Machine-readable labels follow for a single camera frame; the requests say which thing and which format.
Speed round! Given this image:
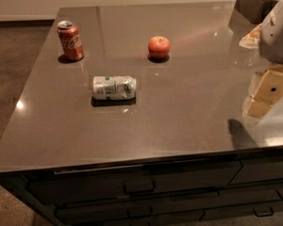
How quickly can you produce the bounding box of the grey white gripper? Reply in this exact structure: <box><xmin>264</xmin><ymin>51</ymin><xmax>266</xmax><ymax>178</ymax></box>
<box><xmin>245</xmin><ymin>0</ymin><xmax>283</xmax><ymax>118</ymax></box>

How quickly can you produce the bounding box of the silver green 7up can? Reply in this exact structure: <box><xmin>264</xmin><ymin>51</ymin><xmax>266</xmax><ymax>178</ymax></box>
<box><xmin>92</xmin><ymin>76</ymin><xmax>136</xmax><ymax>101</ymax></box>

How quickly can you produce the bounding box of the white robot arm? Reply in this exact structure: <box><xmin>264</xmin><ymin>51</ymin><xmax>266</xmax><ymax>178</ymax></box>
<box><xmin>243</xmin><ymin>0</ymin><xmax>283</xmax><ymax>147</ymax></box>

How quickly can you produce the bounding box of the red coca-cola can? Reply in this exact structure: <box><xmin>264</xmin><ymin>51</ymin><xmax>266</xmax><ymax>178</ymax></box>
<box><xmin>58</xmin><ymin>21</ymin><xmax>84</xmax><ymax>61</ymax></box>

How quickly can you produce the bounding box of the clear plastic snack package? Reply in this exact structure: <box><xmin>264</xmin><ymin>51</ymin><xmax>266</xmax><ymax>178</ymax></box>
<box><xmin>239</xmin><ymin>24</ymin><xmax>262</xmax><ymax>49</ymax></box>

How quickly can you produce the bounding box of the dark box with snacks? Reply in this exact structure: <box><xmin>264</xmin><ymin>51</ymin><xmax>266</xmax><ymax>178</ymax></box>
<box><xmin>234</xmin><ymin>0</ymin><xmax>283</xmax><ymax>24</ymax></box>

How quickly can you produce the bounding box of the dark cabinet with drawers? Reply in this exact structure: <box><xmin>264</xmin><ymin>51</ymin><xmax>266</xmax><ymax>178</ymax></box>
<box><xmin>0</xmin><ymin>150</ymin><xmax>283</xmax><ymax>226</ymax></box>

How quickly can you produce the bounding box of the red apple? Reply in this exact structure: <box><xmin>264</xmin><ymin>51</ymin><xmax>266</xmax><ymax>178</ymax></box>
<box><xmin>148</xmin><ymin>36</ymin><xmax>171</xmax><ymax>59</ymax></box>

